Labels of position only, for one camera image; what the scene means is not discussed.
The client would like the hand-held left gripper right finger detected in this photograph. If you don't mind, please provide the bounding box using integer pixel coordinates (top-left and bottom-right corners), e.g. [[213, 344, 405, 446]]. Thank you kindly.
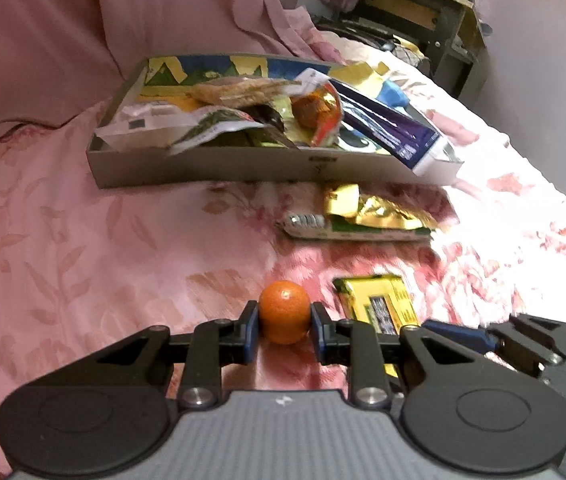
[[310, 302, 486, 409]]

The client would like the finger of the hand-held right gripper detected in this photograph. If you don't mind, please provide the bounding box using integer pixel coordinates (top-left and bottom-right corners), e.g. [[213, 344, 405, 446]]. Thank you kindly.
[[422, 313, 566, 376]]

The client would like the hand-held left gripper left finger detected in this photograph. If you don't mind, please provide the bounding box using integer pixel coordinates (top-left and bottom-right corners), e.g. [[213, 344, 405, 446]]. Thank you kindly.
[[82, 301, 260, 409]]

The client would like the small orange fruit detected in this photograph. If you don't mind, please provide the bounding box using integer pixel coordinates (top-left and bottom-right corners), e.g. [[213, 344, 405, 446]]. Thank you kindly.
[[259, 281, 312, 345]]

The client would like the yellow snack packet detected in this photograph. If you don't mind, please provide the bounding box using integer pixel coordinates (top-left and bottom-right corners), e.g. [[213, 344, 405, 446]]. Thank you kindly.
[[333, 274, 420, 378]]

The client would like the cardboard box with colourful print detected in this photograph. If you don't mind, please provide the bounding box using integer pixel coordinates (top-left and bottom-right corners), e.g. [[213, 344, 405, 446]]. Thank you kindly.
[[87, 52, 464, 190]]

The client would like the purple and white snack packet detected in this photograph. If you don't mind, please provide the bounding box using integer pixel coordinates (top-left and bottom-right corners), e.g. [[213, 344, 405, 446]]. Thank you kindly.
[[330, 79, 464, 177]]

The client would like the pale clear snack packet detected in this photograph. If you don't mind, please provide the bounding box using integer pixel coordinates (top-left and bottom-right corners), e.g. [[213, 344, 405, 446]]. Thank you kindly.
[[95, 101, 204, 152]]

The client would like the clear packet of tan biscuits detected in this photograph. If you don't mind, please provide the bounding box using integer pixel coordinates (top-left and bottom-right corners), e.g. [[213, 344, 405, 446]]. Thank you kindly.
[[192, 76, 300, 109]]

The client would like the gold foil snack packet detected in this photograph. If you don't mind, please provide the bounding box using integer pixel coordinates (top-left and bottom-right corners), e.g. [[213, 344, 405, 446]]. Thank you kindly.
[[324, 184, 438, 232]]

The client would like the pink floral bedsheet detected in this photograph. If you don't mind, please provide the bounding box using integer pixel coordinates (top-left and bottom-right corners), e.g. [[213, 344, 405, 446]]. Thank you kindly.
[[0, 30, 566, 480]]

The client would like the green patterned snack packet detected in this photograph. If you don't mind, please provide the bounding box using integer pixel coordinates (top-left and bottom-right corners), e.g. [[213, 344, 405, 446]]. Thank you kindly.
[[167, 107, 264, 157]]

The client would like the dark brown snack packet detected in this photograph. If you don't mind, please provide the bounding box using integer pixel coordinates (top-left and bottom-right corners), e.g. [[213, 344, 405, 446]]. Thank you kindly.
[[249, 102, 300, 149]]

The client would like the orange wrapper snack packet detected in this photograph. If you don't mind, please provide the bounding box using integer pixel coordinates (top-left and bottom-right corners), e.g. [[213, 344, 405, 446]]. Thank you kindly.
[[290, 82, 344, 147]]

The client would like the yellow foil packet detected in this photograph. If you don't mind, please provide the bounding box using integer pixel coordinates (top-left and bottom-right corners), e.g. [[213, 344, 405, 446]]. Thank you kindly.
[[333, 61, 394, 87]]

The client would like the yellow patterned bag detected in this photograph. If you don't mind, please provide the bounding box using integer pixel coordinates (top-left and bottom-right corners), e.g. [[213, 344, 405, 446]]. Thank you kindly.
[[393, 37, 432, 69]]

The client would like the wooden desk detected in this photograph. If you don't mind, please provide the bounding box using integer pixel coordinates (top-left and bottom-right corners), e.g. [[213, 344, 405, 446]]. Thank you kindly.
[[353, 0, 488, 99]]

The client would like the pink curtain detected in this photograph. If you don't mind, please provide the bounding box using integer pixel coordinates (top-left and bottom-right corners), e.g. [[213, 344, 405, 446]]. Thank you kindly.
[[0, 0, 348, 131]]

